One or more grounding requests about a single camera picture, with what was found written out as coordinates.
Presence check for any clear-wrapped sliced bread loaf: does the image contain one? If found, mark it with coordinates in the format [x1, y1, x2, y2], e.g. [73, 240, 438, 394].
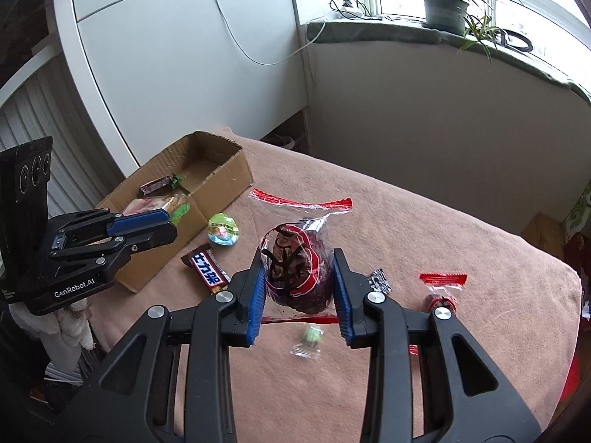
[124, 195, 190, 217]

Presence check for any brown cardboard carton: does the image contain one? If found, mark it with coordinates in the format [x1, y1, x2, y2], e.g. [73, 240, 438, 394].
[522, 212, 566, 259]

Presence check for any white power strip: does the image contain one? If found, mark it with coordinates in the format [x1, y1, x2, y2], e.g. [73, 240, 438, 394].
[330, 0, 370, 19]

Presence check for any black and white candy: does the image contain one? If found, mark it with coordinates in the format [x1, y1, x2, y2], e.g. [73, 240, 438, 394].
[367, 268, 393, 293]

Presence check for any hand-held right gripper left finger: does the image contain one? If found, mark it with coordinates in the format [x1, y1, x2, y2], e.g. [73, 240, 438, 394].
[65, 248, 269, 443]

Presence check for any red-trimmed dark pastry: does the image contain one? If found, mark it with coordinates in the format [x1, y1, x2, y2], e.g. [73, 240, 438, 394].
[419, 273, 468, 315]
[248, 189, 354, 324]

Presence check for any clear-wrapped round candy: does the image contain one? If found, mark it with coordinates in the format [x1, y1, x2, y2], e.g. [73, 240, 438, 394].
[290, 325, 324, 360]

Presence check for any green patterned bag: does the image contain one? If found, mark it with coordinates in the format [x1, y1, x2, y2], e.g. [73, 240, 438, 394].
[563, 189, 591, 245]

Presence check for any white cable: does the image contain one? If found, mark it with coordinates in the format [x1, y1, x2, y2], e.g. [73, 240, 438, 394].
[210, 0, 338, 65]

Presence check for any cardboard box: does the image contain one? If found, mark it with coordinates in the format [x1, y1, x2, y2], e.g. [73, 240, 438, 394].
[95, 130, 254, 293]

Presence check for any brown chocolate bar blue lettering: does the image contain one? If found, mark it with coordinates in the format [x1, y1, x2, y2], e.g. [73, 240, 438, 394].
[181, 244, 230, 293]

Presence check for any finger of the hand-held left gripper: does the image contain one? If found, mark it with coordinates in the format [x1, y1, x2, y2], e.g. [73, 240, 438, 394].
[48, 225, 178, 267]
[54, 209, 174, 241]

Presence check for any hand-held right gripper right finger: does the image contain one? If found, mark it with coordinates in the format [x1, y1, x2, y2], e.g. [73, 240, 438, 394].
[332, 248, 543, 443]

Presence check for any black coiled cable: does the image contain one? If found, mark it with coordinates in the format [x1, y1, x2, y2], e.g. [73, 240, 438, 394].
[501, 29, 534, 54]

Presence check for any grey shoe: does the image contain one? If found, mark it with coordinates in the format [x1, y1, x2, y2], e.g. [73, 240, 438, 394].
[261, 131, 296, 151]

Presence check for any small spider plant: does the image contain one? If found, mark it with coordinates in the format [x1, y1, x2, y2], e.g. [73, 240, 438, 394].
[459, 14, 509, 63]

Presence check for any dark brown chocolate bar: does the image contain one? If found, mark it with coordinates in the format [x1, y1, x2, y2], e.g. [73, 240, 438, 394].
[140, 176, 172, 196]

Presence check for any yellow-blue wrapped candy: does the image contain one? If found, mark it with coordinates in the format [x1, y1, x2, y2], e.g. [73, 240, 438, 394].
[206, 212, 242, 246]

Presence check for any white cabinet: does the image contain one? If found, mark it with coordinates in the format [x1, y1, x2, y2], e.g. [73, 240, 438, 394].
[53, 0, 310, 178]

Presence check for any white slatted panel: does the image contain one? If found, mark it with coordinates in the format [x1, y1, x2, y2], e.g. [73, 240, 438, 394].
[0, 55, 127, 222]

